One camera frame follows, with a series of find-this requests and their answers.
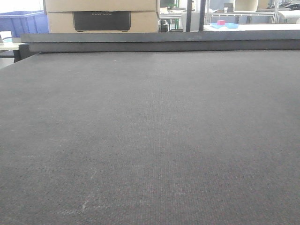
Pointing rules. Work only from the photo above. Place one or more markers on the cardboard box with black print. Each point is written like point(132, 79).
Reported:
point(103, 22)

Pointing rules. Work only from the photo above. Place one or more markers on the blue tray on white table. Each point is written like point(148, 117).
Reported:
point(226, 25)

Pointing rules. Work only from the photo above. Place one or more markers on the pink tape roll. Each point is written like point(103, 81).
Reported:
point(221, 22)

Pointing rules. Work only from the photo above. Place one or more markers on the upper cardboard box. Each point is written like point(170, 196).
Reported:
point(101, 5)

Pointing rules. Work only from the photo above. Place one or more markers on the blue plastic crate background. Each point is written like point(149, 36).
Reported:
point(21, 22)

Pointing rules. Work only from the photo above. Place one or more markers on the white paper cup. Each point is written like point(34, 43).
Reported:
point(6, 37)

